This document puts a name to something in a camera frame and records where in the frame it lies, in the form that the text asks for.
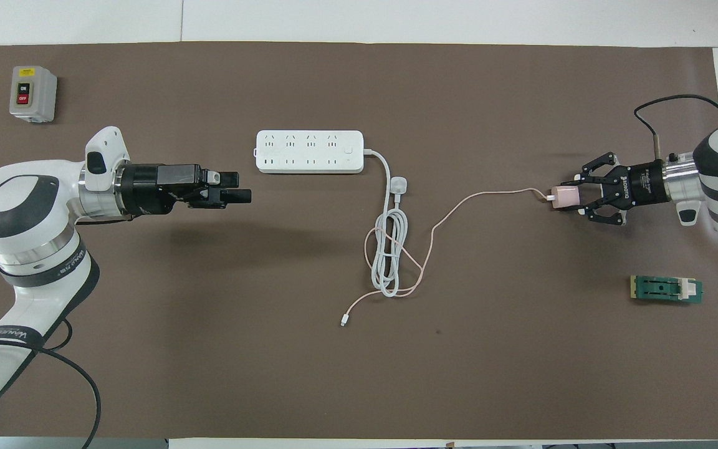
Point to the brown table mat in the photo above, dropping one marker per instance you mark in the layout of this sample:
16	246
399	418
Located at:
334	374

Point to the green knife switch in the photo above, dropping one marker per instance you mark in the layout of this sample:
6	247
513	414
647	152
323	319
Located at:
664	289

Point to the white power strip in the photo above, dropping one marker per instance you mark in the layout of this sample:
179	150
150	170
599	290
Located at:
309	151

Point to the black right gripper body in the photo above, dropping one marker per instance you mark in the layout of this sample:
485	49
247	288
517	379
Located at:
646	184

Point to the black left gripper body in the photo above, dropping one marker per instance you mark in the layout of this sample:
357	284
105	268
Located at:
159	187

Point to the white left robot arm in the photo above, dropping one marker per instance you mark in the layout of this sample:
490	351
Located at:
22	212

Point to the pink charger adapter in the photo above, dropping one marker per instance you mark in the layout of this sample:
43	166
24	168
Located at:
566	197

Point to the grey push-button switch box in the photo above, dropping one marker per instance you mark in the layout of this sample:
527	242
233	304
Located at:
33	93

